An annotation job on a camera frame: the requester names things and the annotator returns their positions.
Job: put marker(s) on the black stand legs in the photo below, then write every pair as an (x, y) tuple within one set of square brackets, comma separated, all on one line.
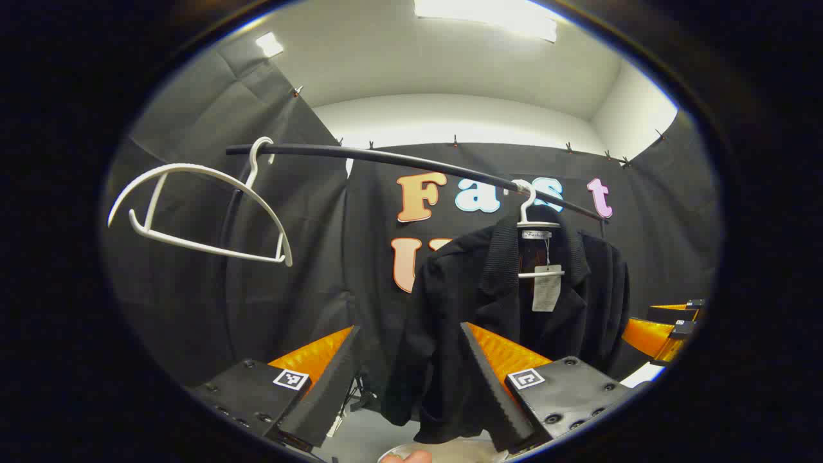
[(360, 395)]

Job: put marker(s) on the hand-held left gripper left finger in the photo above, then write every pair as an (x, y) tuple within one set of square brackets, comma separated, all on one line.
[(328, 399)]

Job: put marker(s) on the black knit jacket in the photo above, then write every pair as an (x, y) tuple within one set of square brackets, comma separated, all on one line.
[(450, 302)]

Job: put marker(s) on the black backdrop cloth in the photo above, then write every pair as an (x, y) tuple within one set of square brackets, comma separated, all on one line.
[(193, 308)]

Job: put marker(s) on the black clothes rack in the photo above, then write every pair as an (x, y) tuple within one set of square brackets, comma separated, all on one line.
[(386, 157)]

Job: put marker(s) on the small ceiling light panel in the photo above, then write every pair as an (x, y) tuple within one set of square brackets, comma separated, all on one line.
[(269, 45)]

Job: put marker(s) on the large ceiling light panel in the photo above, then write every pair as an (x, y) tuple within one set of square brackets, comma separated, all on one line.
[(488, 16)]

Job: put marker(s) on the empty white clothes hanger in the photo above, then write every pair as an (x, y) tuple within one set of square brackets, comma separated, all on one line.
[(186, 167)]

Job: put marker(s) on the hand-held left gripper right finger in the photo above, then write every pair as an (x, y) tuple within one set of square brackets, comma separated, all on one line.
[(498, 399)]

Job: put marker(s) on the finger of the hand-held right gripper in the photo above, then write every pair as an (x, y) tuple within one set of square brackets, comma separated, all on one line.
[(675, 314), (646, 337)]

